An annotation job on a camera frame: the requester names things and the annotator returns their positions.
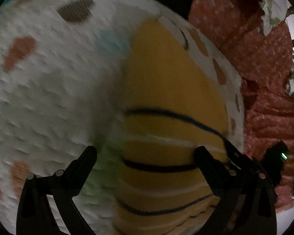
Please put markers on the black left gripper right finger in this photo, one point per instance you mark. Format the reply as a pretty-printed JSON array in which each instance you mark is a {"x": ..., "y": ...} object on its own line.
[{"x": 246, "y": 190}]

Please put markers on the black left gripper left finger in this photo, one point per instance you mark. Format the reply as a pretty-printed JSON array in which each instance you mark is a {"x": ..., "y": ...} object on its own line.
[{"x": 34, "y": 215}]

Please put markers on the yellow striped small garment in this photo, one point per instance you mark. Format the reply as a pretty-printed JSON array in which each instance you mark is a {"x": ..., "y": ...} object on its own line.
[{"x": 160, "y": 190}]

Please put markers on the red dotted quilt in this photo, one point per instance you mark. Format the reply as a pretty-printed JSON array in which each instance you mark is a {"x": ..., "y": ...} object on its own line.
[{"x": 264, "y": 62}]

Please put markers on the white quilted heart blanket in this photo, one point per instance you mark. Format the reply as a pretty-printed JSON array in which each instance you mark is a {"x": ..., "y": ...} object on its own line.
[{"x": 62, "y": 88}]

